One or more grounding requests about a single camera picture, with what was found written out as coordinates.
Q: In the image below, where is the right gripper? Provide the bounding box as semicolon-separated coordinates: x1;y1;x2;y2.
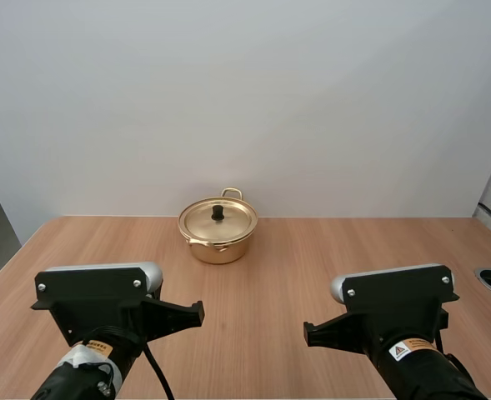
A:
303;311;380;349

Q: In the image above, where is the gold lid with black knob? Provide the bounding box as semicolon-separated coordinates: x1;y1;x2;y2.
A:
178;198;258;247

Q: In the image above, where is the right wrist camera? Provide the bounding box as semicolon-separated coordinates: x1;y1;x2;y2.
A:
330;262;460;334

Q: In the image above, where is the gold pot with two handles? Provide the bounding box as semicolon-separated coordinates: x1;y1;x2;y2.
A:
178;187;258;265

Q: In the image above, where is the black cable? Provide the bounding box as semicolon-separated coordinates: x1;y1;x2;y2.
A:
143;344;176;400

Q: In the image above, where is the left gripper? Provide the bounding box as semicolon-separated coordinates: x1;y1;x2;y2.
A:
138;293;206;343

